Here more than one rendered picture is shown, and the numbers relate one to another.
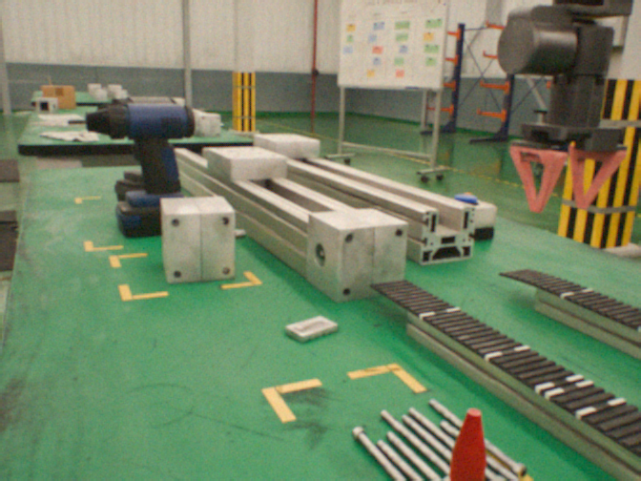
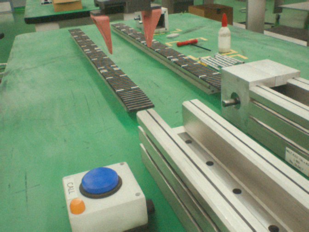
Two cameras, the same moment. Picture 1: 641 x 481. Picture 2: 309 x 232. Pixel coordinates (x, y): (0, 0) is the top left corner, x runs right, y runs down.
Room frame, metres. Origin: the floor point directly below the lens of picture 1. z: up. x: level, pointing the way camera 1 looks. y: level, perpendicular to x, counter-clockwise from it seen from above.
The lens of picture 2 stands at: (1.34, -0.14, 1.06)
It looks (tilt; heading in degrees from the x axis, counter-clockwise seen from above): 24 degrees down; 189
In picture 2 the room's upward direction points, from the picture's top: 5 degrees counter-clockwise
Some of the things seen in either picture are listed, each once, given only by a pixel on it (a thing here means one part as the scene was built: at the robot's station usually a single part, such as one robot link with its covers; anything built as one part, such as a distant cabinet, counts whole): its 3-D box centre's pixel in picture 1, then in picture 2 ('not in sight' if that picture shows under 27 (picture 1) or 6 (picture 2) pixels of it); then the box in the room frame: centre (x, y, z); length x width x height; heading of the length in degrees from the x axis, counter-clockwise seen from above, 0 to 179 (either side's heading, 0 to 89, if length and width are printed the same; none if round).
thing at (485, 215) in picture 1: (460, 219); (111, 204); (1.03, -0.25, 0.81); 0.10 x 0.08 x 0.06; 117
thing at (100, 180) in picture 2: (465, 200); (100, 182); (1.03, -0.26, 0.84); 0.04 x 0.04 x 0.02
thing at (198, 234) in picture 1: (205, 237); not in sight; (0.79, 0.16, 0.83); 0.11 x 0.10 x 0.10; 108
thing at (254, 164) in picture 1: (245, 169); not in sight; (1.14, 0.15, 0.87); 0.16 x 0.11 x 0.07; 27
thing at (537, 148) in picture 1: (549, 172); (140, 23); (0.67, -0.26, 0.95); 0.07 x 0.07 x 0.09; 28
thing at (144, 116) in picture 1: (134, 170); not in sight; (0.98, 0.32, 0.89); 0.20 x 0.08 x 0.22; 118
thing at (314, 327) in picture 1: (311, 328); not in sight; (0.59, 0.01, 0.78); 0.05 x 0.03 x 0.01; 130
